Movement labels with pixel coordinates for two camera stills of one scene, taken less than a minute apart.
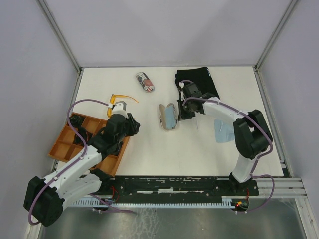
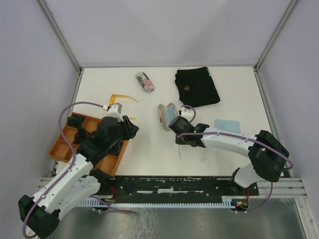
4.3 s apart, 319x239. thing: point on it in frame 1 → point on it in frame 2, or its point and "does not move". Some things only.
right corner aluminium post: x=256 y=68 does not move
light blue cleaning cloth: x=170 y=118 does not move
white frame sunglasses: x=197 y=124 → x=187 y=152
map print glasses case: x=162 y=108 does not move
